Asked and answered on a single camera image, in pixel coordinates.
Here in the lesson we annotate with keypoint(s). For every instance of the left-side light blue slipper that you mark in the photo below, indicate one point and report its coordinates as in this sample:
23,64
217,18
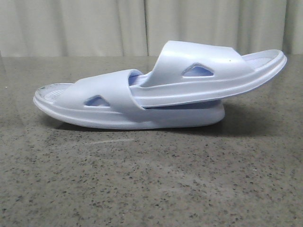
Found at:
106,102

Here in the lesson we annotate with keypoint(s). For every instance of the right-side light blue slipper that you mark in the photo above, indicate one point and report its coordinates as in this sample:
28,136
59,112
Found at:
188,73

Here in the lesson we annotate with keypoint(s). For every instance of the white pleated curtain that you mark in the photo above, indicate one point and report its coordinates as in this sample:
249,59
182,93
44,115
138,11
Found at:
142,27

